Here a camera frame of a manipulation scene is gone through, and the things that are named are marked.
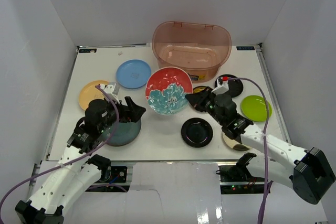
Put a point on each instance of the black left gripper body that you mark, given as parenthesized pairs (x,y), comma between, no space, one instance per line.
(127,111)

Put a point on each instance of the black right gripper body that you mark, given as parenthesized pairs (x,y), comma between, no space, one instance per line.
(210,109)

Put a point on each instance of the yellow-orange plastic plate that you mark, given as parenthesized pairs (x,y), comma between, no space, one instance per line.
(89,92)

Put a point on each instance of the red floral ceramic plate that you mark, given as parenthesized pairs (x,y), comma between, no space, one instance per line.
(166,90)

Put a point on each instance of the light blue plastic plate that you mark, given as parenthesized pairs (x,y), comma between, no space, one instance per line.
(133,74)

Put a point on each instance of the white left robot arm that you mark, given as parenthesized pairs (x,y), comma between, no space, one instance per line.
(79,167)

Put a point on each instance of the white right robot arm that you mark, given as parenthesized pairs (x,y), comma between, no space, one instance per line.
(307,172)

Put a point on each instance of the translucent pink plastic bin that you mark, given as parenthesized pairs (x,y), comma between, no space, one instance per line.
(198,49)

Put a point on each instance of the yellow patterned black plate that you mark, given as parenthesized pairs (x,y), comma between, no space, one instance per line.
(201,88)

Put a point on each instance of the dark teal ceramic plate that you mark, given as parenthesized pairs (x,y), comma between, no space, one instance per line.
(123,135)

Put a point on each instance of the black plate rear right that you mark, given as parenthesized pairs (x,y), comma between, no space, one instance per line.
(235,86)

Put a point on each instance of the lime green plate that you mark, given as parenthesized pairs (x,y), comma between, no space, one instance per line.
(254,108)

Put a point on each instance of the black glossy plate front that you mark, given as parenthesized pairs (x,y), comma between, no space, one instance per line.
(196,132)

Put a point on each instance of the beige ceramic plate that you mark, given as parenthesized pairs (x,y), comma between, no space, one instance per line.
(234,145)

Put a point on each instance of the right blue corner label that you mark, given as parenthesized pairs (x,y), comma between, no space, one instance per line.
(245,48)

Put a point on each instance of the blue corner label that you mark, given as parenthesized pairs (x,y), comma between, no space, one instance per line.
(87,50)
(245,48)

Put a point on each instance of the left blue corner label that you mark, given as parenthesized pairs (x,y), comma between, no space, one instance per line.
(87,50)

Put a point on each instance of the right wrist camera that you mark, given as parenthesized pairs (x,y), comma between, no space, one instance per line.
(222,86)

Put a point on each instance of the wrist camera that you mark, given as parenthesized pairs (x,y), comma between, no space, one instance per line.
(111,88)
(222,86)

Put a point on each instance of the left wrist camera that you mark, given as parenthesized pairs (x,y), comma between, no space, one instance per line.
(111,88)

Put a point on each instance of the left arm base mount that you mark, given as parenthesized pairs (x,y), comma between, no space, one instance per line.
(114,174)

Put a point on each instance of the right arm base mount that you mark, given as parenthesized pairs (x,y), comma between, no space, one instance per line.
(238,172)

